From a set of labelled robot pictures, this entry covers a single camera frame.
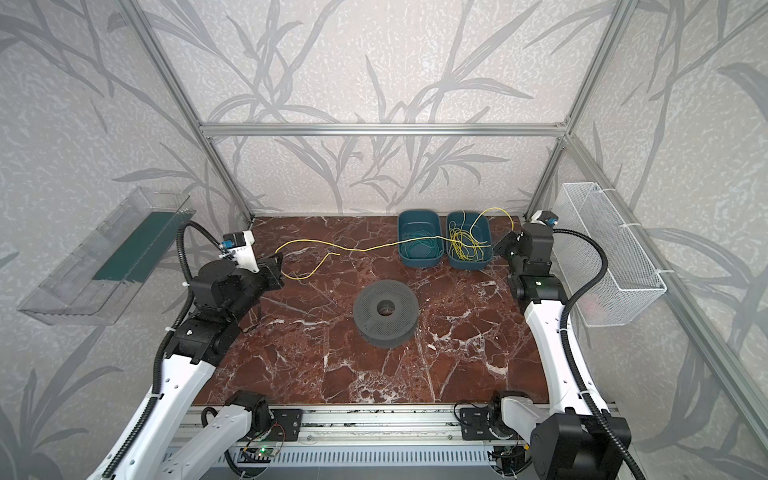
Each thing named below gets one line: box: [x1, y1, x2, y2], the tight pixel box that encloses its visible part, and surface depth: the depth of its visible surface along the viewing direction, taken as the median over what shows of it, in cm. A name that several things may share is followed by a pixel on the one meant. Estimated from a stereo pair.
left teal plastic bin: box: [397, 209, 445, 268], surface depth 115 cm
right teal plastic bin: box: [446, 210, 493, 270], surface depth 110 cm
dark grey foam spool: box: [353, 279, 419, 349], surface depth 88 cm
